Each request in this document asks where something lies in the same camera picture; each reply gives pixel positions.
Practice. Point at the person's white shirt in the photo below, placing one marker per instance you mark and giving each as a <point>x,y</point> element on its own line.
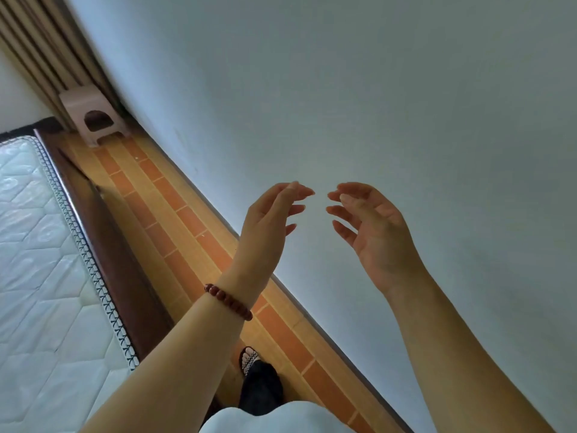
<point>275,419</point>

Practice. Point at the beige plastic stool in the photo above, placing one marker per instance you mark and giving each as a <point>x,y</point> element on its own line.
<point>90,108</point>

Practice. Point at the person's right forearm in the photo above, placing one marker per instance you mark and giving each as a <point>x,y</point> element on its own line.
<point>460,356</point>

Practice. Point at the dark wooden bed frame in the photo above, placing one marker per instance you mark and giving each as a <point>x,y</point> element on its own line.
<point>121,266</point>

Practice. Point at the white quilted mattress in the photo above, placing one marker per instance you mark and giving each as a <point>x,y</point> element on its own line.
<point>40,288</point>

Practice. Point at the person's dark trouser leg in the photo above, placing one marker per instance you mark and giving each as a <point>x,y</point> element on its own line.
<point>261,387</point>

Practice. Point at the beige curtain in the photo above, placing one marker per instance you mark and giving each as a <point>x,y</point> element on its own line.
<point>40,45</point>

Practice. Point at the person's patterned slipper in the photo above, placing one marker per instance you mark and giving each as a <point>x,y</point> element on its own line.
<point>248,360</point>

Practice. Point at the person's right hand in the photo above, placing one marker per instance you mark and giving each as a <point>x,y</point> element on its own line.
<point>383,248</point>

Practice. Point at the person's left forearm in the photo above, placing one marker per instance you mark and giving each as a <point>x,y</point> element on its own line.
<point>180,369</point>

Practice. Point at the person's left hand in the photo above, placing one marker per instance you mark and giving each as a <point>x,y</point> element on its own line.
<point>261,238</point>

